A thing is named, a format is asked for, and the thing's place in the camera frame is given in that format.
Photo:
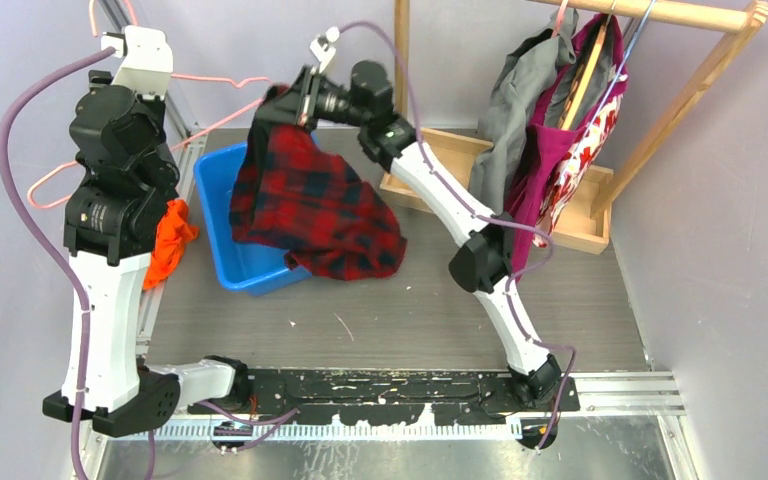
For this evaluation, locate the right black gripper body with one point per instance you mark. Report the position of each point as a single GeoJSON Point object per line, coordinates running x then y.
{"type": "Point", "coordinates": [315, 104]}

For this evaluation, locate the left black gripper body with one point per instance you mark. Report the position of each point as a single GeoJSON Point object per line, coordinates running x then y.
{"type": "Point", "coordinates": [167, 170]}

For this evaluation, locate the red plaid skirt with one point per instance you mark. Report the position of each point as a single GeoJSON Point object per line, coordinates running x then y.
{"type": "Point", "coordinates": [290, 195]}

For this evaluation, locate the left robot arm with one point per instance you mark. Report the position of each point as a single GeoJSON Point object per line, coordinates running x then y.
{"type": "Point", "coordinates": [109, 233]}

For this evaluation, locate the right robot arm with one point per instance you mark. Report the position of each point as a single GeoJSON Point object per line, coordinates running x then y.
{"type": "Point", "coordinates": [482, 265]}

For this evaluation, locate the wooden hanger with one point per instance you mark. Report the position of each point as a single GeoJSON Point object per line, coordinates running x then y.
{"type": "Point", "coordinates": [589, 78]}

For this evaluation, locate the orange cloth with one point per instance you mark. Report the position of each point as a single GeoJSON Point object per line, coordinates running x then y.
{"type": "Point", "coordinates": [174, 233]}

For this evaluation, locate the grey garment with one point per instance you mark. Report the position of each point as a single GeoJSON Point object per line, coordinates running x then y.
{"type": "Point", "coordinates": [527, 72]}

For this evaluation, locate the blue plastic bin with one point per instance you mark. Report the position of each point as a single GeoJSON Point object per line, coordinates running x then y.
{"type": "Point", "coordinates": [240, 267]}

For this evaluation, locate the magenta garment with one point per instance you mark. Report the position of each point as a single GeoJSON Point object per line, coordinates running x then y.
{"type": "Point", "coordinates": [542, 150]}

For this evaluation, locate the floral white red garment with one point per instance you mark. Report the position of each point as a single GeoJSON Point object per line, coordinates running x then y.
{"type": "Point", "coordinates": [576, 166]}

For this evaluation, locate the wooden clothes rack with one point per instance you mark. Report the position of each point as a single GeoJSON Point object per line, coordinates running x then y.
{"type": "Point", "coordinates": [450, 46]}

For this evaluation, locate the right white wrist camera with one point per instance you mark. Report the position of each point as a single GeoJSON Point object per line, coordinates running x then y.
{"type": "Point", "coordinates": [323, 48]}

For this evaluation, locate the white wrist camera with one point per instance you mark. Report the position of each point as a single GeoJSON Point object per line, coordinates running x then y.
{"type": "Point", "coordinates": [147, 60]}
{"type": "Point", "coordinates": [323, 48]}

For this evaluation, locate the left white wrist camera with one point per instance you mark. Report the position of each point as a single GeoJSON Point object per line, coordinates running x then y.
{"type": "Point", "coordinates": [147, 60]}

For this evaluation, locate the blue wire hanger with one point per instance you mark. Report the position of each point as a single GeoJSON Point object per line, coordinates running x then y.
{"type": "Point", "coordinates": [629, 53]}

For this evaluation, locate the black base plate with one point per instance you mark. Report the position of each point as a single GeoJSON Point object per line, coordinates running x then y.
{"type": "Point", "coordinates": [391, 405]}

